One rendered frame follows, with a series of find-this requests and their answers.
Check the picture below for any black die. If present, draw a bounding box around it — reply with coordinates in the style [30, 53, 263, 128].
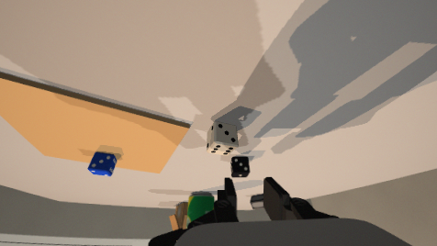
[230, 157, 250, 177]

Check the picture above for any green drink can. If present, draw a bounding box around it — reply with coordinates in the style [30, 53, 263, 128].
[186, 192, 215, 228]

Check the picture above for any open brown cardboard box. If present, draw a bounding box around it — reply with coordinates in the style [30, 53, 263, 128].
[169, 202, 188, 230]

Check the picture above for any white die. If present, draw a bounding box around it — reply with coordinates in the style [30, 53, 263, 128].
[207, 121, 239, 156]

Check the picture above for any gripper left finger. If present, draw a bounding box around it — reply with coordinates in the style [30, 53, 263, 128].
[148, 177, 239, 246]

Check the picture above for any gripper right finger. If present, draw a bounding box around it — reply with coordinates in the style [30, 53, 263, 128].
[263, 177, 339, 220]

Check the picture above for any blue die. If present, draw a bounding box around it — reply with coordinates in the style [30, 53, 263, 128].
[87, 152, 117, 176]

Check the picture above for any orange flat square mat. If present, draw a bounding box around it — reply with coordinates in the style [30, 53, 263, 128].
[0, 73, 190, 173]

